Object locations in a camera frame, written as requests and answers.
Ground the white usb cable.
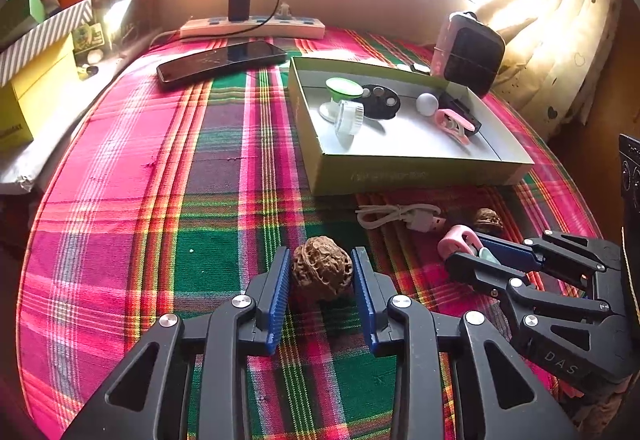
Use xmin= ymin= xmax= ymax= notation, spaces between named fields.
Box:
xmin=356 ymin=203 xmax=448 ymax=233

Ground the brown walnut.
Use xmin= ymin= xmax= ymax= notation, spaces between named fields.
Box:
xmin=472 ymin=207 xmax=503 ymax=235
xmin=291 ymin=236 xmax=356 ymax=305

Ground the yellow box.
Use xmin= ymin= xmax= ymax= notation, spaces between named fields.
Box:
xmin=0 ymin=34 xmax=76 ymax=153

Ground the cream heart print curtain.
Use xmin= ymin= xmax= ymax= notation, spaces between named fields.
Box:
xmin=475 ymin=0 xmax=626 ymax=141

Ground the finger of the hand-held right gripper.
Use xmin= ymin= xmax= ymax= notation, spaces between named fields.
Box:
xmin=481 ymin=230 xmax=623 ymax=291
xmin=446 ymin=254 xmax=631 ymax=378

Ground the clear plastic container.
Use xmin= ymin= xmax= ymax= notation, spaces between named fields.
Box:
xmin=72 ymin=0 xmax=151 ymax=80

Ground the striped box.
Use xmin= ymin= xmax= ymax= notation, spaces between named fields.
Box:
xmin=0 ymin=0 xmax=93 ymax=85

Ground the white power strip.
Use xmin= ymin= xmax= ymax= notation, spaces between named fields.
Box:
xmin=179 ymin=14 xmax=326 ymax=39

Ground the plaid cloth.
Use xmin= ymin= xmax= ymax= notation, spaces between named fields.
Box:
xmin=17 ymin=24 xmax=606 ymax=440

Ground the pink green small clip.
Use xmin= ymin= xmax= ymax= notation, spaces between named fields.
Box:
xmin=437 ymin=225 xmax=498 ymax=265

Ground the green box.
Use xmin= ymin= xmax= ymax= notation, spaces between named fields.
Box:
xmin=0 ymin=0 xmax=46 ymax=48

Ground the large pink clip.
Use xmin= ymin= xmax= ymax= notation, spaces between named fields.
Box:
xmin=435 ymin=108 xmax=476 ymax=145

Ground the black smartphone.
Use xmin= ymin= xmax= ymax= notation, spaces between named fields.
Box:
xmin=156 ymin=40 xmax=289 ymax=84

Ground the black oval case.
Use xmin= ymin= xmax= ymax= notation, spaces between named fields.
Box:
xmin=360 ymin=84 xmax=402 ymax=121

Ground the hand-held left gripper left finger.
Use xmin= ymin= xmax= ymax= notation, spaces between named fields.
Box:
xmin=60 ymin=246 xmax=292 ymax=440

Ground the green cardboard box tray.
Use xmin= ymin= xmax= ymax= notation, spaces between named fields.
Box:
xmin=287 ymin=56 xmax=536 ymax=197

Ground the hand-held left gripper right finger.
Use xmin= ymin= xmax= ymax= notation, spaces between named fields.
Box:
xmin=351 ymin=247 xmax=571 ymax=440

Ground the white round knob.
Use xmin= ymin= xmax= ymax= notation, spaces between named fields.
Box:
xmin=416 ymin=93 xmax=441 ymax=117

